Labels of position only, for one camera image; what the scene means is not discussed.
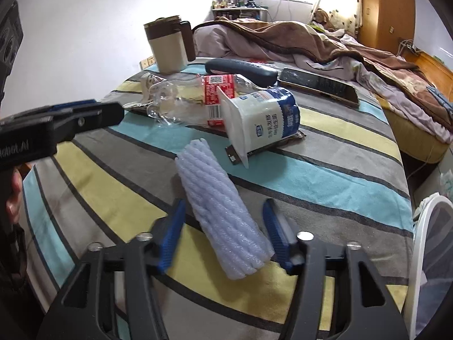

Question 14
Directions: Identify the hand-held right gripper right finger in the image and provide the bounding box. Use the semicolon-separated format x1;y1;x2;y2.
262;198;411;340

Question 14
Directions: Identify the folded blue cloth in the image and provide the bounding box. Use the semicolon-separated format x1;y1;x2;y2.
426;85;453;110

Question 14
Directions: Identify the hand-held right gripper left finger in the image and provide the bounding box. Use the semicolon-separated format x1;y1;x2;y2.
37;198;186;340

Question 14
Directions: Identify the lavender foam fruit net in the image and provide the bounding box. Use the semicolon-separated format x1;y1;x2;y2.
175;139;275;280

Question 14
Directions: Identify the white yogurt cup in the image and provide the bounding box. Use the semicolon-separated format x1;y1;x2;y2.
216;86;301;169

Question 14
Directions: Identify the white trash bin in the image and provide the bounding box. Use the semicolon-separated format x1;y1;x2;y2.
403;193;453;337

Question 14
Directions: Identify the white shelf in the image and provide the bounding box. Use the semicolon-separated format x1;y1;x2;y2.
212;5;270;22

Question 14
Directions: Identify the clear plastic bottle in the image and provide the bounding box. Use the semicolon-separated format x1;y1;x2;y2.
147;74;280;128

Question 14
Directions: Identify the wooden wardrobe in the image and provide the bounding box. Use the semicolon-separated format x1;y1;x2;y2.
359;0;416;57

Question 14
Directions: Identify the dark brown wrapper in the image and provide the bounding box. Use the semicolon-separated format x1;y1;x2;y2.
225;129;307;166

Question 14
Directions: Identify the beige thermos jug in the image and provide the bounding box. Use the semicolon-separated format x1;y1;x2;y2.
143;15;196;75

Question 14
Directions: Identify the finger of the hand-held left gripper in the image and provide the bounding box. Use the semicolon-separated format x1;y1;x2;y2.
10;100;103;123
46;101;125;146

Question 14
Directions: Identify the wooden bed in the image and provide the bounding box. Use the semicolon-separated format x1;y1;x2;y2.
193;18;453;163

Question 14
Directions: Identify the brown blanket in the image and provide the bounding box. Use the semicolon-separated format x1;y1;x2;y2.
193;18;453;128

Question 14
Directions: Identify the brown teddy bear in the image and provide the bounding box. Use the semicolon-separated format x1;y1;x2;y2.
311;9;337;31

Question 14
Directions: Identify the striped cloth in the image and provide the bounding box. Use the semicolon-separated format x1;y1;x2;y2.
21;60;414;340

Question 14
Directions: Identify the green plastic bag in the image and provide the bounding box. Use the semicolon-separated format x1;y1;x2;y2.
439;170;453;199

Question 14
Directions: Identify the black smartphone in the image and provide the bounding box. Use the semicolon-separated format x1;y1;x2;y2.
278;67;361;106

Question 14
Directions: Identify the person's left hand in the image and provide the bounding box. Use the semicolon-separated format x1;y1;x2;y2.
5;168;25;225

